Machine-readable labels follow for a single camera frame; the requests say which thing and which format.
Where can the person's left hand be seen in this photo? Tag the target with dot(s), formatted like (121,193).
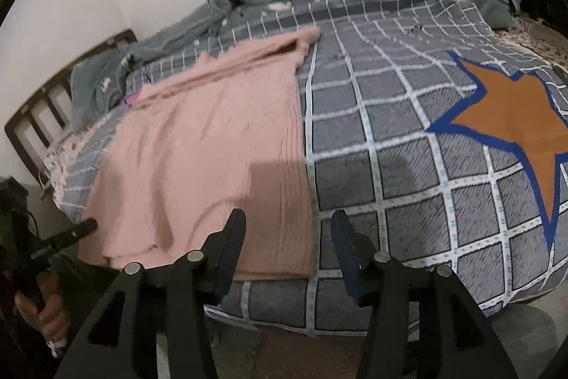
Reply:
(51,312)

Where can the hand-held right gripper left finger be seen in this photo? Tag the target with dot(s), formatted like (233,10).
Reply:
(228,246)

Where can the grey checked star blanket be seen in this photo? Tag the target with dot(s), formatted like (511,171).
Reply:
(399,117)

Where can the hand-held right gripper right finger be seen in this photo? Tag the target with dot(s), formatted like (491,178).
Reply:
(344,241)

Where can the pink knit sweater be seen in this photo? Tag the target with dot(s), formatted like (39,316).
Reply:
(199,139)

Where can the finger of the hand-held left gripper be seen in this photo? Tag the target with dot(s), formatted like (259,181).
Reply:
(77,231)

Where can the dark wooden headboard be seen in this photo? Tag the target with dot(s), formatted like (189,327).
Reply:
(26,139)

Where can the floral bed sheet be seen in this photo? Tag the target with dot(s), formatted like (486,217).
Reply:
(541,46)

